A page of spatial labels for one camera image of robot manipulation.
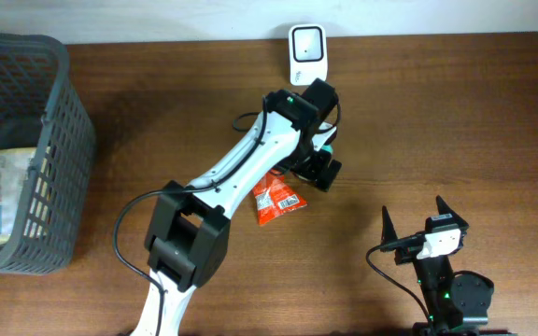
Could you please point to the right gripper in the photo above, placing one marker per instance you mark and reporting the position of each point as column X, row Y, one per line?
column 412, row 245

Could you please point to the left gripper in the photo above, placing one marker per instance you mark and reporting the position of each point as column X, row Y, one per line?
column 327, row 175

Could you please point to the teal tissue pack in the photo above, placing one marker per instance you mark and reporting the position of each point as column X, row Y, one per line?
column 328, row 148

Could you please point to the red snack bag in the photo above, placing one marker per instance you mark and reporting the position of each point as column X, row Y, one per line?
column 274, row 198

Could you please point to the yellow wet wipes pack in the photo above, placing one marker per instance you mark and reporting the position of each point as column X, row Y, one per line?
column 14, row 164

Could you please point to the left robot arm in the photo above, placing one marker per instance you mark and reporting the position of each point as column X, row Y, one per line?
column 188, row 234

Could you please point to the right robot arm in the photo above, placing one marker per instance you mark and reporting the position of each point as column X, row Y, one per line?
column 454, row 302

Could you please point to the white barcode scanner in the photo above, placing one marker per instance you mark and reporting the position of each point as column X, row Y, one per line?
column 308, row 54

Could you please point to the grey plastic mesh basket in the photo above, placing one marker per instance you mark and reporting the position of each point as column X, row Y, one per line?
column 40, row 108

